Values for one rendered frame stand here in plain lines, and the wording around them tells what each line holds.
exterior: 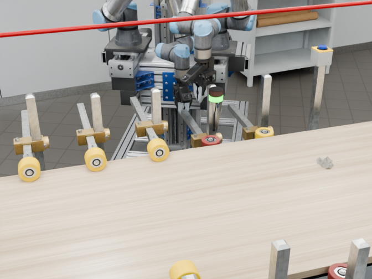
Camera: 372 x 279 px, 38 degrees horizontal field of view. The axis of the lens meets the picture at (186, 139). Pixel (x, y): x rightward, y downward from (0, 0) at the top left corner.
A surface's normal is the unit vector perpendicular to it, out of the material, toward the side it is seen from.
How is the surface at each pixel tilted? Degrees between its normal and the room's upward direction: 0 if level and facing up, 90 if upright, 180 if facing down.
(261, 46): 90
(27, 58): 90
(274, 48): 90
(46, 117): 0
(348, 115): 0
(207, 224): 0
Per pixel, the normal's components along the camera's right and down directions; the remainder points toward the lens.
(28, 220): 0.00, -0.88
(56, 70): 0.37, 0.44
